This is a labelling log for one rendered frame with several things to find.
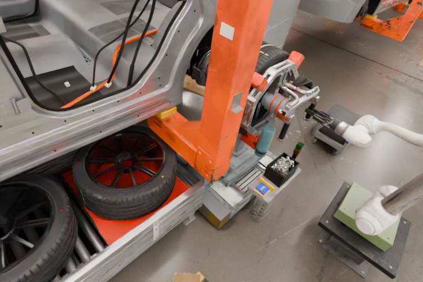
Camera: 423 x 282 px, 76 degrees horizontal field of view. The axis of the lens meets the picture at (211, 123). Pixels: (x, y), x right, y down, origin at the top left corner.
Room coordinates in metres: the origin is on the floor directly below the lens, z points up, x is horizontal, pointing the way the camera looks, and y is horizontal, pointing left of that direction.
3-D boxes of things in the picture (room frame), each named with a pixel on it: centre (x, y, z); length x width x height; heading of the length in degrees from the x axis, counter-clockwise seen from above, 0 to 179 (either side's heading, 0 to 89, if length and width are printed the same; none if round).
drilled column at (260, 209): (1.21, -0.49, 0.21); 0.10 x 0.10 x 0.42; 51
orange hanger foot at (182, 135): (1.35, 0.21, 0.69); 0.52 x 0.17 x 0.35; 51
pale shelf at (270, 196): (1.24, -0.51, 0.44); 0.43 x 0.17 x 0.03; 141
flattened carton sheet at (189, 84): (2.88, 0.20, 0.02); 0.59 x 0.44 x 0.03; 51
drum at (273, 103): (1.53, -0.43, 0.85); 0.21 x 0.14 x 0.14; 51
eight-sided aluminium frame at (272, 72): (1.58, -0.38, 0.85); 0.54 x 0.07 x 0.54; 141
